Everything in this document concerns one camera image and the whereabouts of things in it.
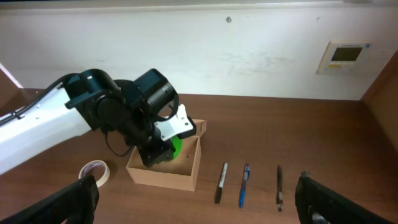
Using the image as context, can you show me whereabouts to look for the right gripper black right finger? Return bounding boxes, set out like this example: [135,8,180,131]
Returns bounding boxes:
[295,172,390,224]

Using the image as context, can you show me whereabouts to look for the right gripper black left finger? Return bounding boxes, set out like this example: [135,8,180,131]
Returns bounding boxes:
[1,175,100,224]

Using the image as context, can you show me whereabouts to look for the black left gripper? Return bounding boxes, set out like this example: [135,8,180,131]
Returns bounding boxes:
[96,68,197,167]

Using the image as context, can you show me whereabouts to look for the green tape roll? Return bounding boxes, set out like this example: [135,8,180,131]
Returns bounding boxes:
[172,136,183,159]

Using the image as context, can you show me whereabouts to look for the cream masking tape roll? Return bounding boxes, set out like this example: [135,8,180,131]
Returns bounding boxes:
[78,160,110,187]

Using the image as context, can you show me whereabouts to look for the brown cardboard box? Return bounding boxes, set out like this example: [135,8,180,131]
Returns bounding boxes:
[126,119,206,191]

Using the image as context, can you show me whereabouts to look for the black and white sharpie marker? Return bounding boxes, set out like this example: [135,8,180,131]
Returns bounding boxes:
[215,162,228,204]

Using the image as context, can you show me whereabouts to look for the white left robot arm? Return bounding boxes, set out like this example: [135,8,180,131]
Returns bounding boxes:
[1,69,197,172]

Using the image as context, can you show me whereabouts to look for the black ballpoint pen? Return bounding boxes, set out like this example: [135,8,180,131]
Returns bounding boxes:
[277,165,283,212]

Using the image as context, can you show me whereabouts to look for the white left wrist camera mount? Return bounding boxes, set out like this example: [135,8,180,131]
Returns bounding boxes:
[154,104,193,141]

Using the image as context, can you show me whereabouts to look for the white wall control panel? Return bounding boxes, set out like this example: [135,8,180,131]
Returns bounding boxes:
[317,40,372,75]

